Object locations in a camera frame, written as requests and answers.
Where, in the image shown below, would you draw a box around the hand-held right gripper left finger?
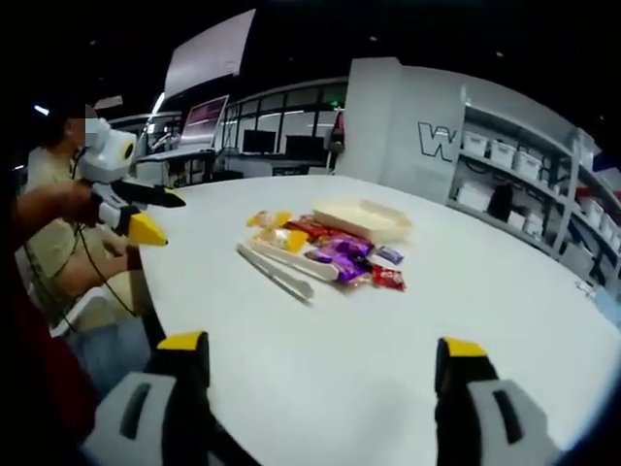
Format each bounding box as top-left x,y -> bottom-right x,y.
82,330 -> 244,466

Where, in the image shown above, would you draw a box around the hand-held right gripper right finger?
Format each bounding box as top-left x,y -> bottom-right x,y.
434,336 -> 564,466

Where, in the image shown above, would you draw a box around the white food tongs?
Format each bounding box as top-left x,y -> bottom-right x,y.
235,242 -> 316,306

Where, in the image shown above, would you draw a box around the beige tray container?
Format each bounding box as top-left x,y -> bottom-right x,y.
310,197 -> 414,245

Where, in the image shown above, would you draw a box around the person's left hand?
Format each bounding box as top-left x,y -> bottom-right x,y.
64,181 -> 104,227

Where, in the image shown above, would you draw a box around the grey work desk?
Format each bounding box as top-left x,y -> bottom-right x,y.
134,147 -> 218,189

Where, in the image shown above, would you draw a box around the standing display screen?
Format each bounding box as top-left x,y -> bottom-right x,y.
180,94 -> 230,148

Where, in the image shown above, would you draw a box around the white chair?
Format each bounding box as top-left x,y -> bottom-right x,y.
48,285 -> 120,341

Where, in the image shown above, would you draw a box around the yellow snack packet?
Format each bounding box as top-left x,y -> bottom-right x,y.
260,227 -> 311,254
245,209 -> 293,230

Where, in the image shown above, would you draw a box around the black computer monitor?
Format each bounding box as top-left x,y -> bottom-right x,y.
284,134 -> 326,162
242,127 -> 278,155

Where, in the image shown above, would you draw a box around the small red snack packet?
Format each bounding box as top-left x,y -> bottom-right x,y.
370,263 -> 408,293

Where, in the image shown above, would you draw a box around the hanging white ceiling panel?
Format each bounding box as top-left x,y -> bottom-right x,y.
163,8 -> 257,99

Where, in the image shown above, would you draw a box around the small purple snack packet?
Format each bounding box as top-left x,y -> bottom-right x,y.
375,245 -> 406,266

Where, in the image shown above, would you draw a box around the person's red clothing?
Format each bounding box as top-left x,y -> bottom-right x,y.
0,193 -> 103,466

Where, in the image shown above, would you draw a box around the long red snack packet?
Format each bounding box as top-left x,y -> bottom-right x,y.
284,216 -> 341,242

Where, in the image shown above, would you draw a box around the large purple snack packet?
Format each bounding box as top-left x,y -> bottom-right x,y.
304,232 -> 377,286

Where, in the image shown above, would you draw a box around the black item on shelf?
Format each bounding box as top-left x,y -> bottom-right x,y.
486,183 -> 516,220

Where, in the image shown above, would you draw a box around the grey shelf unit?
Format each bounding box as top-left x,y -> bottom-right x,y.
444,85 -> 621,295

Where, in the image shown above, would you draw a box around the row of white storage boxes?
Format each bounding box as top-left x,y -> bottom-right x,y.
455,129 -> 621,253

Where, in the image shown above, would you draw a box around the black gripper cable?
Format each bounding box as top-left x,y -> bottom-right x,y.
71,145 -> 143,319

